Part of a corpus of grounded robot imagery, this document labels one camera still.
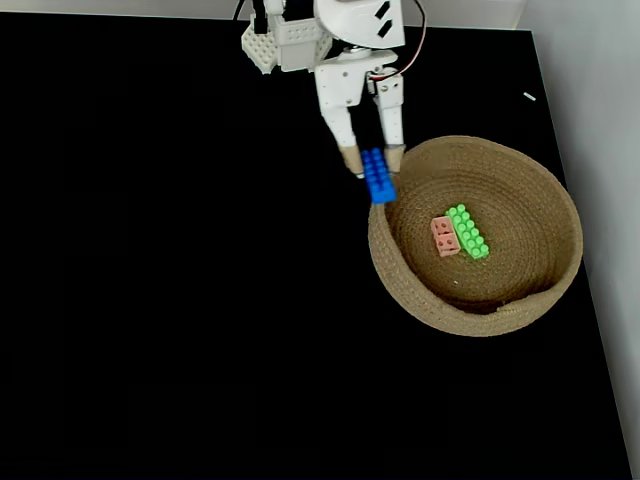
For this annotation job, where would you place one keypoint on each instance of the small white scrap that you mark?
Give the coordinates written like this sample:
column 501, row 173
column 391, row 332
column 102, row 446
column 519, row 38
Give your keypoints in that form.
column 529, row 96

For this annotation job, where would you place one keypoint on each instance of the green lego block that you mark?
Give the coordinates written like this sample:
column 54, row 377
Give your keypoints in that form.
column 470, row 235

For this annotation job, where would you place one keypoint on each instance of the pink lego block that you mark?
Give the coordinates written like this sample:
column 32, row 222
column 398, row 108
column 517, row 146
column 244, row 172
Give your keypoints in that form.
column 445, row 239

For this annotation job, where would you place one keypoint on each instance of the blue lego block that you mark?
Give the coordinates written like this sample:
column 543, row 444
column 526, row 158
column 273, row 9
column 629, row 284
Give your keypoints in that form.
column 377, row 175

